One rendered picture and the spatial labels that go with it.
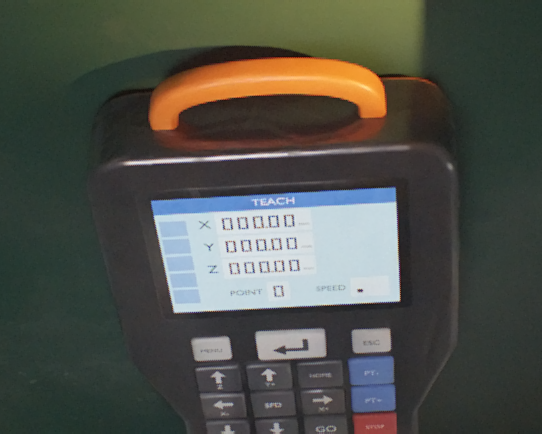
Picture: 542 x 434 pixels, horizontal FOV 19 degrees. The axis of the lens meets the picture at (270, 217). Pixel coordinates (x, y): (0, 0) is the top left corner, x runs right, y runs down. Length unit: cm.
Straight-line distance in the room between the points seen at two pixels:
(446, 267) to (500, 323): 7
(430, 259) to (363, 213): 2
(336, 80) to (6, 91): 8
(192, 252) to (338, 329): 5
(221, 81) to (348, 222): 5
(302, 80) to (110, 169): 5
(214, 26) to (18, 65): 5
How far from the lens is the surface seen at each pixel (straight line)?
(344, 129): 37
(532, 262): 45
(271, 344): 43
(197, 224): 39
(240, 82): 37
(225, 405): 45
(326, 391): 44
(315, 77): 37
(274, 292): 41
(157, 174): 38
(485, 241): 44
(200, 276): 41
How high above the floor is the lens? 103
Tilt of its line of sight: 41 degrees down
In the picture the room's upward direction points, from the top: 180 degrees clockwise
